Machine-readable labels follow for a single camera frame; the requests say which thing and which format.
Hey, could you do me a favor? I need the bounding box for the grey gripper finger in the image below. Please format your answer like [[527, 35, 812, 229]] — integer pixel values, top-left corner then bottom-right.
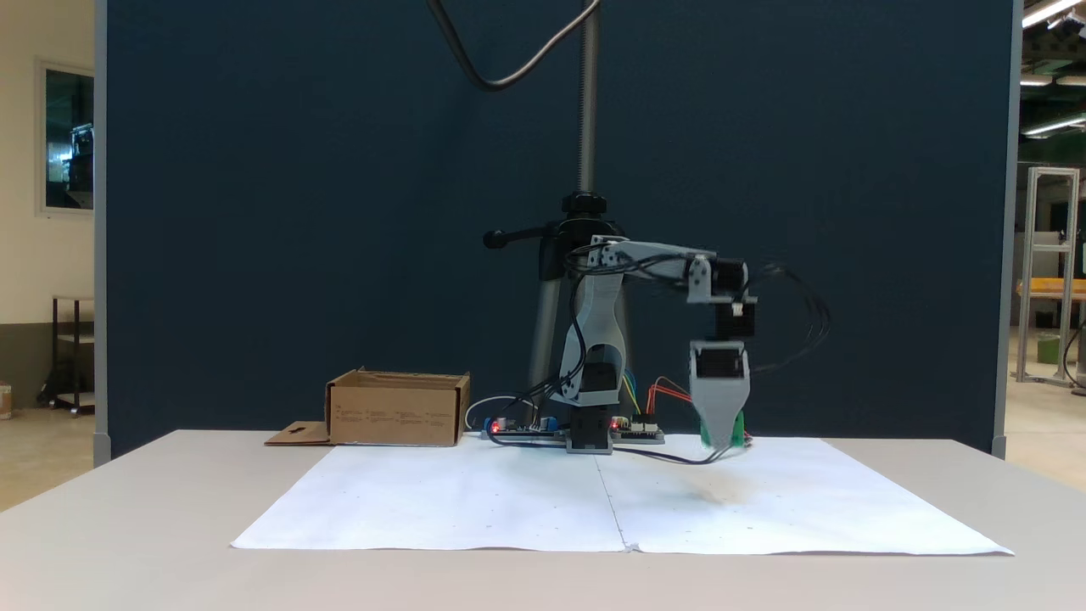
[[691, 382, 750, 449]]

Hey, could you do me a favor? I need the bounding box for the green die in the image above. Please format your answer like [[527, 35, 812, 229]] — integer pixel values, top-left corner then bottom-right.
[[701, 411, 747, 450]]

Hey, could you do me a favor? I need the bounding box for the white paper sheet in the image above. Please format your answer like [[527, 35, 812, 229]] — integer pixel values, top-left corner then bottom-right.
[[596, 434, 1016, 558], [231, 437, 630, 552]]

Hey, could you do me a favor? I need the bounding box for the blue circuit board red LED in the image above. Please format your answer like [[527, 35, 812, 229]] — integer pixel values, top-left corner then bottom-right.
[[481, 414, 568, 441]]

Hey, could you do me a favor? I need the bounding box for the black and grey tripod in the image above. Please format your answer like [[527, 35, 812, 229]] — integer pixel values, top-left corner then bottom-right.
[[483, 0, 634, 393]]

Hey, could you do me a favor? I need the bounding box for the brown cardboard box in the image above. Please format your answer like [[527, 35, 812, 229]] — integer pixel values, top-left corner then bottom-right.
[[265, 367, 472, 448]]

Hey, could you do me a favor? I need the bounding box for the wooden table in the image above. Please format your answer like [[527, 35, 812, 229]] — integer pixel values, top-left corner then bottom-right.
[[1016, 278, 1086, 300]]

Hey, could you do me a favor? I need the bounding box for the ceiling light strip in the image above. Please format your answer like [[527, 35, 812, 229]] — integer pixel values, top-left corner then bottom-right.
[[1022, 114, 1086, 138], [1022, 0, 1086, 29]]

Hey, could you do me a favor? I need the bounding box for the dark blue partition panel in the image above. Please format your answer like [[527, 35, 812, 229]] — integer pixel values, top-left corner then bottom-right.
[[93, 0, 1021, 463]]

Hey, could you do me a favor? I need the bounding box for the dark shelf cart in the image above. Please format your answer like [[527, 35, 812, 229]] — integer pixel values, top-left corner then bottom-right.
[[51, 294, 96, 418]]

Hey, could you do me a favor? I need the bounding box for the circuit board with coloured wires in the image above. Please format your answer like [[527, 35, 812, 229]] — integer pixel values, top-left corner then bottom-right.
[[611, 413, 666, 445]]

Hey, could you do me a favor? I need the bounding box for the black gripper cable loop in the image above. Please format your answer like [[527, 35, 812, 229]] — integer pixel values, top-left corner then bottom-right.
[[747, 261, 833, 376]]

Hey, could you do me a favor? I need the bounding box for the black cable bundle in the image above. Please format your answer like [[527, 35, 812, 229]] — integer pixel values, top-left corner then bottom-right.
[[507, 246, 588, 427]]

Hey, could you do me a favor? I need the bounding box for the white cable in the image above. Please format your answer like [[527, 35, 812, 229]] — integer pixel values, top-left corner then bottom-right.
[[464, 395, 537, 431]]

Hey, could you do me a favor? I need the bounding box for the aluminium frame rack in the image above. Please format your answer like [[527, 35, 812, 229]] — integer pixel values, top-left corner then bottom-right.
[[1016, 166, 1083, 388]]

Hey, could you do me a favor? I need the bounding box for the grey hanging cable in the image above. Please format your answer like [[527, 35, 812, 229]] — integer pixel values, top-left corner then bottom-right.
[[426, 0, 602, 92]]

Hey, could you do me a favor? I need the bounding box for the framed wall window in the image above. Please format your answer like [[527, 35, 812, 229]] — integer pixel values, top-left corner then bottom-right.
[[36, 58, 96, 217]]

